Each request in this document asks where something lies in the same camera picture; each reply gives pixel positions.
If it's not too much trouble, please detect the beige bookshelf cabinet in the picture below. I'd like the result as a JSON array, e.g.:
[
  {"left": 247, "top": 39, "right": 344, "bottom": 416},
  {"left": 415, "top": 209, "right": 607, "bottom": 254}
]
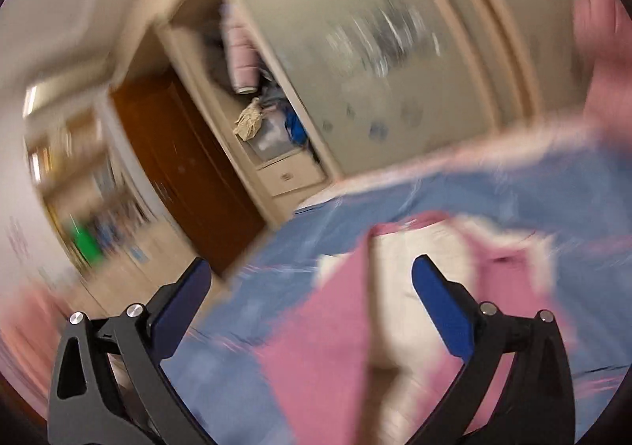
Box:
[{"left": 22, "top": 84, "right": 198, "bottom": 308}]

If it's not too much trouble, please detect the pink quilt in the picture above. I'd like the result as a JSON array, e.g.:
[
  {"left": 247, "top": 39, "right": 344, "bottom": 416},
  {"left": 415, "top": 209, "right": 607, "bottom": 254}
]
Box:
[{"left": 573, "top": 0, "right": 632, "bottom": 130}]

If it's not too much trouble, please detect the blue striped bed sheet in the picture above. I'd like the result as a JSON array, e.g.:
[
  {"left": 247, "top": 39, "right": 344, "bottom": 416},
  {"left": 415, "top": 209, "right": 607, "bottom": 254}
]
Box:
[{"left": 163, "top": 129, "right": 632, "bottom": 445}]

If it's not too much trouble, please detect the brown wooden door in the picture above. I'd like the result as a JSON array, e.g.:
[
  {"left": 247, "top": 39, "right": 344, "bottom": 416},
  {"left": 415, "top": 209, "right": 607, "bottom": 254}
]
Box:
[{"left": 111, "top": 65, "right": 267, "bottom": 278}]

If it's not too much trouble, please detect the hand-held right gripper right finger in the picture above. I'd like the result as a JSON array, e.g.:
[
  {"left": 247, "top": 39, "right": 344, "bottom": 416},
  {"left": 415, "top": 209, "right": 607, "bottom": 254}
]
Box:
[{"left": 411, "top": 255, "right": 576, "bottom": 445}]

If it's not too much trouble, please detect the pink puffer jacket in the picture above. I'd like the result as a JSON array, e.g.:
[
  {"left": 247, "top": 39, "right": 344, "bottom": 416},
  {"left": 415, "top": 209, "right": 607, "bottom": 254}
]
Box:
[{"left": 222, "top": 6, "right": 260, "bottom": 94}]

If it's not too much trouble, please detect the pink and white hooded jacket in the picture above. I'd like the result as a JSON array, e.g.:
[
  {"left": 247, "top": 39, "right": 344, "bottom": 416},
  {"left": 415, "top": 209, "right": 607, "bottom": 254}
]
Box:
[{"left": 254, "top": 210, "right": 588, "bottom": 445}]

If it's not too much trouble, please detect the beige wardrobe drawer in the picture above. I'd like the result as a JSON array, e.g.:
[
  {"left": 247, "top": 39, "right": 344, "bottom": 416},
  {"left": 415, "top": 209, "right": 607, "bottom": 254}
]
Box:
[{"left": 257, "top": 161, "right": 327, "bottom": 196}]

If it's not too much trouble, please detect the beige wardrobe with glass doors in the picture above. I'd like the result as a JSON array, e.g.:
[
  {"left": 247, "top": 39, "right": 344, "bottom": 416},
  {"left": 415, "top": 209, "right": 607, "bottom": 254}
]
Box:
[{"left": 158, "top": 0, "right": 593, "bottom": 229}]

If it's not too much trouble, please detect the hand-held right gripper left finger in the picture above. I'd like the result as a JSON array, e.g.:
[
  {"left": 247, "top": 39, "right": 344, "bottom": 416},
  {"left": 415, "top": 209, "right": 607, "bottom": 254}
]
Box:
[{"left": 47, "top": 256, "right": 213, "bottom": 445}]

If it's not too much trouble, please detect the blue garment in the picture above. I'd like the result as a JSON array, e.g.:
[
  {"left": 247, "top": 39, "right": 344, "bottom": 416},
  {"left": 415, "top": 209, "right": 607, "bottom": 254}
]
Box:
[{"left": 284, "top": 109, "right": 309, "bottom": 145}]

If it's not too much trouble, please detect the beige crumpled cloth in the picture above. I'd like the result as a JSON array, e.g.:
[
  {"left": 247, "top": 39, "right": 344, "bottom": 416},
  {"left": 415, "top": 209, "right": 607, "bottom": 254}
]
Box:
[{"left": 233, "top": 98, "right": 265, "bottom": 140}]

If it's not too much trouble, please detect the grey clothes pile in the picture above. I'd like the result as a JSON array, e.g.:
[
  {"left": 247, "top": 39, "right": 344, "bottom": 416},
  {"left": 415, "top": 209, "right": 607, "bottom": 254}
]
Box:
[{"left": 259, "top": 80, "right": 287, "bottom": 111}]

